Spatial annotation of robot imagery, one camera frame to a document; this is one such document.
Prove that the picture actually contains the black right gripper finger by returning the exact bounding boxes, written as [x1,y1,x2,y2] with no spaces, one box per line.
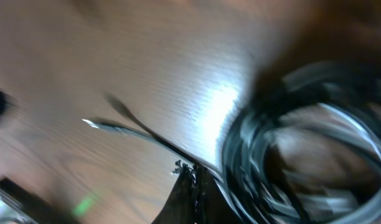
[152,160,242,224]

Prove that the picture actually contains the black USB cable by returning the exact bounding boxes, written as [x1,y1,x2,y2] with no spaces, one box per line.
[81,60,381,224]

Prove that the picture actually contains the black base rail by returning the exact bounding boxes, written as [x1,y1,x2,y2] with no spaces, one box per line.
[0,177,80,224]

